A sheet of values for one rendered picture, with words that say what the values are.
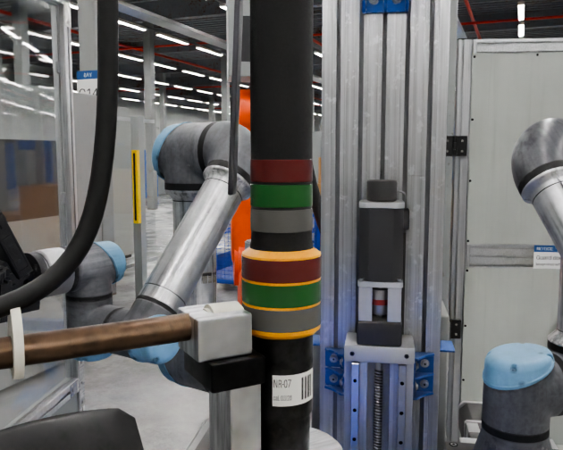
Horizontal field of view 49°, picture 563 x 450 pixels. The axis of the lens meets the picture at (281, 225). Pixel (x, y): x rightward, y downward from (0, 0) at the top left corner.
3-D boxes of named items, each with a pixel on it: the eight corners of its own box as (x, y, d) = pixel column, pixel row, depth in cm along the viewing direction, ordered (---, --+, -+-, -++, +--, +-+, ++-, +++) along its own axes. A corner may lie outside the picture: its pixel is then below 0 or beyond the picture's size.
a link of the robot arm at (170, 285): (294, 149, 118) (175, 381, 96) (249, 149, 125) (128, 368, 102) (268, 105, 111) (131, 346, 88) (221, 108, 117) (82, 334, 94)
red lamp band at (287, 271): (264, 287, 31) (264, 263, 31) (228, 272, 35) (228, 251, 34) (337, 279, 33) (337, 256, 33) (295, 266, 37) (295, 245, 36)
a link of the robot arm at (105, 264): (130, 289, 106) (129, 240, 105) (77, 302, 97) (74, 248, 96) (101, 284, 110) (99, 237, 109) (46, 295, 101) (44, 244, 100)
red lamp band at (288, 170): (268, 183, 31) (268, 159, 31) (239, 181, 34) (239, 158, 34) (324, 182, 32) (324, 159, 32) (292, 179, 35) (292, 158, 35)
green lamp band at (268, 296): (264, 312, 31) (264, 288, 31) (229, 295, 35) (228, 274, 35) (336, 303, 33) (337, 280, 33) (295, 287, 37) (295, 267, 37)
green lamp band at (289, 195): (268, 209, 31) (268, 185, 31) (239, 204, 34) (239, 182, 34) (324, 206, 33) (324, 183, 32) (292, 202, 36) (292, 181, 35)
